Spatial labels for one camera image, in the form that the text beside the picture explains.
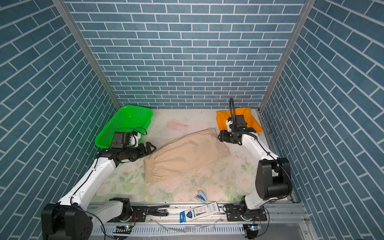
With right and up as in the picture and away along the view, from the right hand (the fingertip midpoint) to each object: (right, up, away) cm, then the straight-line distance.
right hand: (221, 134), depth 90 cm
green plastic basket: (-68, +10, +23) cm, 73 cm away
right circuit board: (+13, -43, -19) cm, 49 cm away
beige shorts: (-24, -12, +2) cm, 27 cm away
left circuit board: (-51, -45, -18) cm, 70 cm away
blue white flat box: (-14, -37, -17) cm, 43 cm away
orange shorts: (+4, +12, +21) cm, 25 cm away
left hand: (-41, -7, -9) cm, 42 cm away
